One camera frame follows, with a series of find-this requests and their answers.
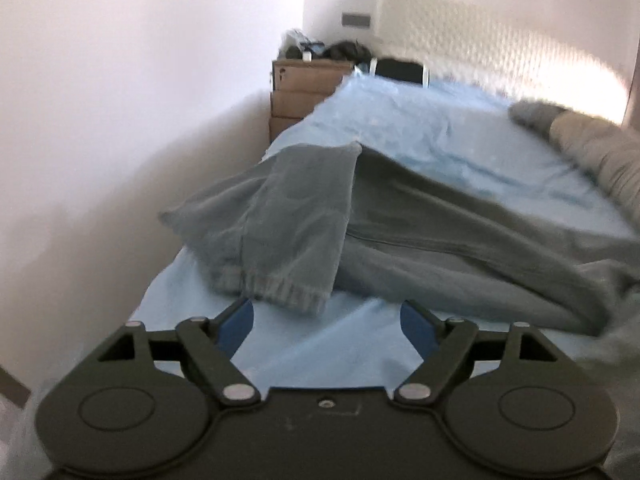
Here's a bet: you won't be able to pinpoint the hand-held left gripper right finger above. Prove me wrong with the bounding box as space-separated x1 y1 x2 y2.
393 299 560 406

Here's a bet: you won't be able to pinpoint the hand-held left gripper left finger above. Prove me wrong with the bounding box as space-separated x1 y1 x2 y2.
96 297 262 407

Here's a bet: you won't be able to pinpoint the grey-blue denim jeans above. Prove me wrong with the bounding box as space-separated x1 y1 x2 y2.
159 141 640 337

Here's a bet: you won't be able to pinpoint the bed with light blue sheet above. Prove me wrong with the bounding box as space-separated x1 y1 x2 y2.
127 67 640 480

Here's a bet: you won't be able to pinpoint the wooden nightstand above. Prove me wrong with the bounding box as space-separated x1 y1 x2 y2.
268 58 353 143

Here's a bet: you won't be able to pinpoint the grey rolled duvet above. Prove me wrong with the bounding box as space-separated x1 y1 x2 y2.
509 100 640 236

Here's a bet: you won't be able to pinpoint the black cylindrical pillow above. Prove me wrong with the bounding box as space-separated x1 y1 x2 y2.
355 57 431 88

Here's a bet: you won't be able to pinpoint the quilted beige headboard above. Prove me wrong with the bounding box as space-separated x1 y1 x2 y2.
375 0 628 126

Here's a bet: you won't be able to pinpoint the white plastic bag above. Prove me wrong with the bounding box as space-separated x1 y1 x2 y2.
280 30 326 61

